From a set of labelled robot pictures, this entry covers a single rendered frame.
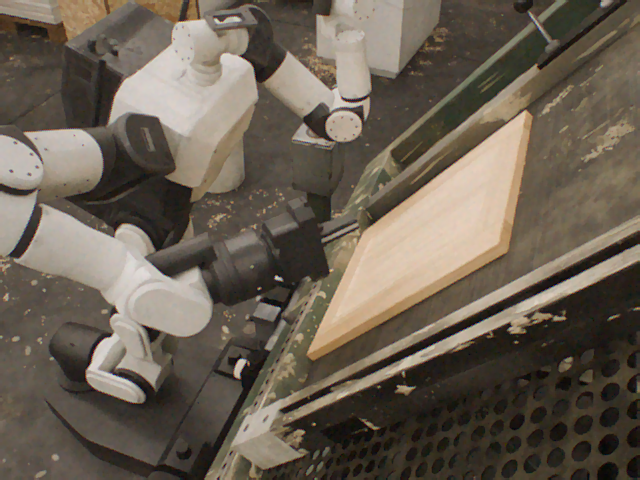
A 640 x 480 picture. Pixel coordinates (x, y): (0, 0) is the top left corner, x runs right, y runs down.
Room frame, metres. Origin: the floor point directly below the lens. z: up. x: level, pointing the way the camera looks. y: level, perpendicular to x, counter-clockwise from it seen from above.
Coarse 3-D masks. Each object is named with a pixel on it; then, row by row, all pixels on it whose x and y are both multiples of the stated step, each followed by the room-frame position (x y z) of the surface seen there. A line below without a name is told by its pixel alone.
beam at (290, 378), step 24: (384, 168) 1.28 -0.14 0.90; (360, 192) 1.22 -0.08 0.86; (360, 216) 1.08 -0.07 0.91; (336, 240) 1.04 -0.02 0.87; (336, 264) 0.92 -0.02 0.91; (336, 288) 0.87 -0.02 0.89; (312, 312) 0.79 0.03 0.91; (312, 336) 0.74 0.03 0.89; (288, 360) 0.67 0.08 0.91; (312, 360) 0.69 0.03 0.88; (288, 384) 0.62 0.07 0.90; (216, 456) 0.52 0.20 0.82; (240, 456) 0.48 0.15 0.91
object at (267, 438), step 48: (624, 240) 0.37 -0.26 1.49; (528, 288) 0.40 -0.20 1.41; (576, 288) 0.35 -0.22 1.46; (624, 288) 0.34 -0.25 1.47; (432, 336) 0.42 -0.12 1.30; (480, 336) 0.37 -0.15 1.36; (528, 336) 0.36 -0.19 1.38; (576, 336) 0.34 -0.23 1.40; (336, 384) 0.46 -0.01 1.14; (384, 384) 0.40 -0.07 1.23; (432, 384) 0.38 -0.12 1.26; (480, 384) 0.37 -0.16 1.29; (240, 432) 0.50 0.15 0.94; (288, 432) 0.45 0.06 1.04; (336, 432) 0.42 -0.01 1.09
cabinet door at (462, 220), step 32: (512, 128) 0.92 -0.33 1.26; (480, 160) 0.91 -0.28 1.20; (512, 160) 0.80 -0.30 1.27; (416, 192) 1.00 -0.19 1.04; (448, 192) 0.88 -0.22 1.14; (480, 192) 0.79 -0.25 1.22; (512, 192) 0.71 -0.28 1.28; (384, 224) 0.98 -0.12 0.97; (416, 224) 0.86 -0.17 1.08; (448, 224) 0.76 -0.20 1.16; (480, 224) 0.68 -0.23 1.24; (352, 256) 0.96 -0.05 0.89; (384, 256) 0.84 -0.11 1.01; (416, 256) 0.74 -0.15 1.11; (448, 256) 0.66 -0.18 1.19; (480, 256) 0.60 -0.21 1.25; (352, 288) 0.82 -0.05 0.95; (384, 288) 0.72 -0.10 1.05; (416, 288) 0.64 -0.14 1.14; (352, 320) 0.69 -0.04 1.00; (384, 320) 0.64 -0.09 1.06; (320, 352) 0.68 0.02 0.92
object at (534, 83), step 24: (600, 24) 0.98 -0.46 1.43; (624, 24) 0.96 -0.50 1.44; (576, 48) 0.99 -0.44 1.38; (600, 48) 0.97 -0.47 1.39; (528, 72) 1.05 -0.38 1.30; (552, 72) 1.00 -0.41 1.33; (504, 96) 1.03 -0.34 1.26; (528, 96) 1.01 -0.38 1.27; (480, 120) 1.03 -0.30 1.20; (504, 120) 1.02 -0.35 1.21; (456, 144) 1.05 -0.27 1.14; (408, 168) 1.12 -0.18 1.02; (432, 168) 1.06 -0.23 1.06; (384, 192) 1.10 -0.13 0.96; (408, 192) 1.08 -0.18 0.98
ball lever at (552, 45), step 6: (516, 0) 1.09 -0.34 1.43; (522, 0) 1.08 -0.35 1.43; (528, 0) 1.08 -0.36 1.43; (516, 6) 1.08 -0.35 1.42; (522, 6) 1.08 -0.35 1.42; (528, 6) 1.08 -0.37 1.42; (522, 12) 1.08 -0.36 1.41; (528, 12) 1.08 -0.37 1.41; (534, 18) 1.06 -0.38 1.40; (540, 24) 1.05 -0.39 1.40; (540, 30) 1.05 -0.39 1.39; (546, 36) 1.04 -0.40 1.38; (552, 42) 1.02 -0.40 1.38; (558, 42) 1.02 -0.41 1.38; (546, 48) 1.02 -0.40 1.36; (552, 48) 1.01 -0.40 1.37
